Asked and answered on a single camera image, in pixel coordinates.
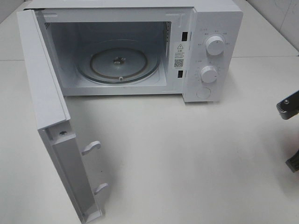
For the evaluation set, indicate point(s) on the round microwave door button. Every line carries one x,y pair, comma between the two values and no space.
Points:
203,93

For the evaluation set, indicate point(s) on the glass microwave turntable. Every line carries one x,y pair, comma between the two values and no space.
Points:
118,65

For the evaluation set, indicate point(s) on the white microwave knob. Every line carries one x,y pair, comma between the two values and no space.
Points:
215,45
208,74

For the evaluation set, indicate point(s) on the white microwave door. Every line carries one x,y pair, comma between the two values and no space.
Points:
53,119

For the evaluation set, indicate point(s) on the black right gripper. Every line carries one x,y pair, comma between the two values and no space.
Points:
291,103

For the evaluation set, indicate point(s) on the white microwave oven body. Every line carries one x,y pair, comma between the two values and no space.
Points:
175,30

